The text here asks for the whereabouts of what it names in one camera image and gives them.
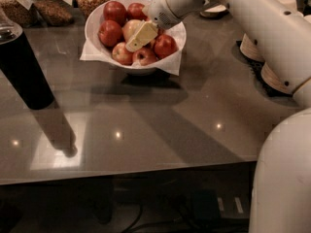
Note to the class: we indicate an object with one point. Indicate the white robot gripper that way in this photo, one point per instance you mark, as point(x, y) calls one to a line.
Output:
point(160, 11)

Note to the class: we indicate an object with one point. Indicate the yellow-green apple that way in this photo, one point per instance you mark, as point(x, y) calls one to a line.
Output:
point(130, 27)

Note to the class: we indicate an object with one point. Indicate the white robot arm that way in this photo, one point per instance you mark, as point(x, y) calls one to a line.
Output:
point(281, 197)

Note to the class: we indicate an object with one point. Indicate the red apple right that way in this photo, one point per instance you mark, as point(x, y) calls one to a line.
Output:
point(164, 46)

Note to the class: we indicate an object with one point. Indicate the red apple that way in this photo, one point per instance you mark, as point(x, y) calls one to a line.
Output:
point(164, 46)
point(135, 11)
point(115, 11)
point(144, 57)
point(110, 33)

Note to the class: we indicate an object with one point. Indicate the red apple back middle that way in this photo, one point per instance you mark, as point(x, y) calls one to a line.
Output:
point(135, 11)

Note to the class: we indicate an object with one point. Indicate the red apple front middle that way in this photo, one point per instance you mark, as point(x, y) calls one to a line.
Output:
point(144, 57)

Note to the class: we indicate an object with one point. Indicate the red-yellow apple front left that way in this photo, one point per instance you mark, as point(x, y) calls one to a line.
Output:
point(121, 54)

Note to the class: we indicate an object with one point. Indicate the red apple back left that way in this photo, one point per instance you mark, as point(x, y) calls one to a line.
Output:
point(115, 11)

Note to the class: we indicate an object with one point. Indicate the large white bowl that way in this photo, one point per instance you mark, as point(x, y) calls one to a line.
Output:
point(97, 20)

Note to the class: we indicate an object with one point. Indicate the white paper napkin liner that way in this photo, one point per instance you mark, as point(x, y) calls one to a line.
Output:
point(168, 63)

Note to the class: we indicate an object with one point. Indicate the small white dish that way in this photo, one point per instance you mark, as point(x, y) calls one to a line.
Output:
point(213, 9)

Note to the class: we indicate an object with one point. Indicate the middle cereal jar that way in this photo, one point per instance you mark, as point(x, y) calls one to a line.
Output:
point(54, 12)

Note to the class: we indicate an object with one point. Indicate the black rubber mat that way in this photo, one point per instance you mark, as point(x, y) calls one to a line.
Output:
point(256, 68)

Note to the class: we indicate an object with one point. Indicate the left cereal jar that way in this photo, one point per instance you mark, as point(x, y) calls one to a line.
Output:
point(15, 12)

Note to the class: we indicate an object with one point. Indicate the dark glass carafe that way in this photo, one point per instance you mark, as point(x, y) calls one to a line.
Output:
point(20, 66)

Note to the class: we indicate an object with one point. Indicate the front stack paper bowls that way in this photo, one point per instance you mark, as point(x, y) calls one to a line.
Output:
point(273, 81)

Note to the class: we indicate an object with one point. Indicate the blue box under table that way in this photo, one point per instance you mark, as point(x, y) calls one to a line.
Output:
point(205, 205)

